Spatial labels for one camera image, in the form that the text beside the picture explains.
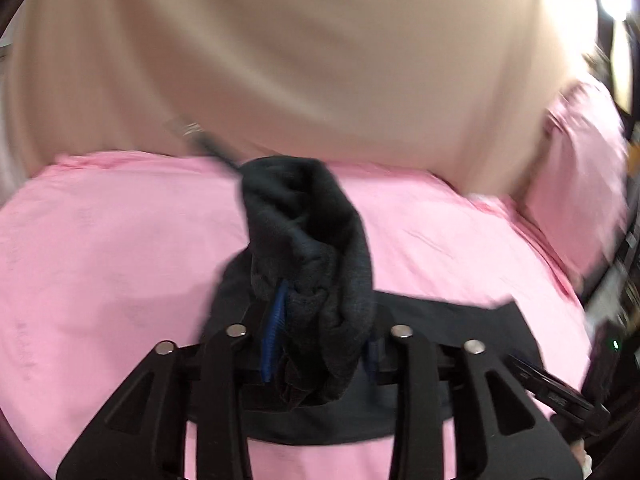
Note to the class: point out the beige headboard cover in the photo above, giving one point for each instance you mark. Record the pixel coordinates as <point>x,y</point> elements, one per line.
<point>454,87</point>

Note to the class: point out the black pants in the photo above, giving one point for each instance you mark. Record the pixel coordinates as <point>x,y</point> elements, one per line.
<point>308,255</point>

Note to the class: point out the pink bed sheet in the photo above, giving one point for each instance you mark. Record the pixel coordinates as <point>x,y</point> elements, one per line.
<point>106,254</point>

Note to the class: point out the pink pillow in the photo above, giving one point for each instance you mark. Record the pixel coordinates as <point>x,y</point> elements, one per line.
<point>576,199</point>

